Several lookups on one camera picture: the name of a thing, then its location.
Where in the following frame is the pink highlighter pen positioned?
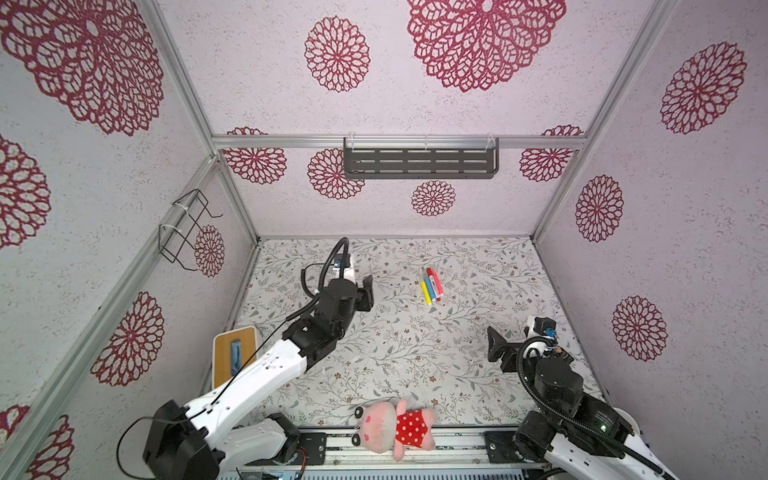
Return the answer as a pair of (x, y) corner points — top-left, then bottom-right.
(429, 269), (443, 298)

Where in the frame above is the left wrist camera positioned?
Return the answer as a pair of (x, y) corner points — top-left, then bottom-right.
(328, 252), (356, 283)

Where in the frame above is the yellow highlighter pen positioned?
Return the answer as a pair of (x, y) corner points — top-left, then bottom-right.
(420, 278), (433, 305)

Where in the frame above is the white wooden-top box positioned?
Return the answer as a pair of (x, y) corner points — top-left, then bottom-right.
(211, 326), (259, 388)

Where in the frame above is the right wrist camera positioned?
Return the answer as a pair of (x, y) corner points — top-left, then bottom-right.
(524, 315), (557, 351)

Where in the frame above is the white cup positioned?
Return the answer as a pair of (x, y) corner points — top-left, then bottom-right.
(614, 407), (642, 446)

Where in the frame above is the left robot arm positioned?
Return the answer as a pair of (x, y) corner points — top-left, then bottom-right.
(142, 275), (374, 479)

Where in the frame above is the dark grey wall shelf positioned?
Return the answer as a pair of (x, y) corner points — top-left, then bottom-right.
(342, 137), (499, 180)

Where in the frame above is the pink plush pig toy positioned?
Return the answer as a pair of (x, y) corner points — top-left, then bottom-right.
(351, 400), (437, 462)

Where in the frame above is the blue highlighter pen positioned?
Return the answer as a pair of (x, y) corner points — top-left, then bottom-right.
(424, 275), (437, 303)

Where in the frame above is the black wire wall rack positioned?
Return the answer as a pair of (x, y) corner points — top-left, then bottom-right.
(157, 189), (226, 278)

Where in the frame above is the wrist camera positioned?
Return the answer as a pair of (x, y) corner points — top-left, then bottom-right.
(328, 252), (356, 283)
(524, 315), (557, 351)

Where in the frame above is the white red-tip marker pen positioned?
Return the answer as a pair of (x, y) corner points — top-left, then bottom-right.
(427, 268), (441, 299)

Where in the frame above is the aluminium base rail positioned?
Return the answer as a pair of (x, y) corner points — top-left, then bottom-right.
(154, 424), (660, 472)

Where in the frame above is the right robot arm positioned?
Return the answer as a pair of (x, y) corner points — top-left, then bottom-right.
(485, 317), (676, 479)

